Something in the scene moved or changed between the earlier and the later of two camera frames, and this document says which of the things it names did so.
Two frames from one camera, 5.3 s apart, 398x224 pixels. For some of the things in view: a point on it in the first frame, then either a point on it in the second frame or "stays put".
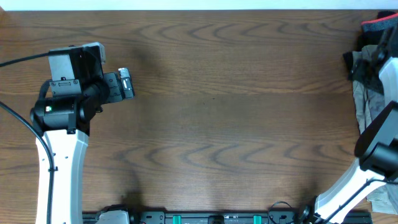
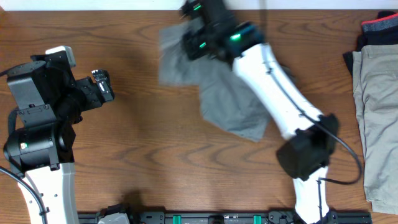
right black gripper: (358, 73) -> (188, 43)
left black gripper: (114, 93) -> (91, 99)
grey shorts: (368, 104) -> (226, 106)
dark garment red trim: (372, 32) stays put
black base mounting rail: (233, 218) stays put
